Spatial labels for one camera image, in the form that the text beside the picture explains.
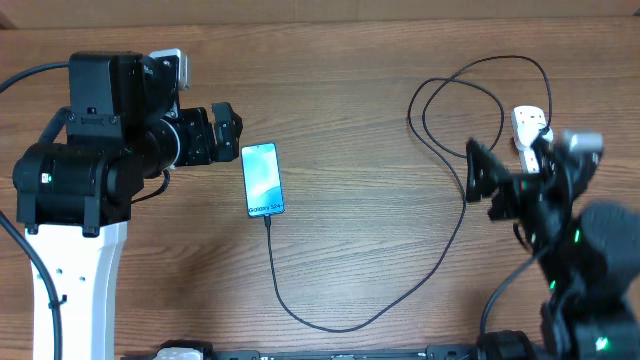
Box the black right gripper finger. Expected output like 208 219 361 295
465 138 512 202
531 130 554 165

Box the white charger plug adapter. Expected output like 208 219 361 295
514 123 553 151

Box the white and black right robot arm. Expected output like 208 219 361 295
466 132 639 359

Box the white power strip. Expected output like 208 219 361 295
511 105 547 173

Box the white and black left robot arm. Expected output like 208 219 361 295
8 49 243 359

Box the blue Galaxy smartphone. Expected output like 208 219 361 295
241 143 285 218

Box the black charger cable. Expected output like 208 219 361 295
262 54 554 334

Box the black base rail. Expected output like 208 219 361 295
121 340 478 360

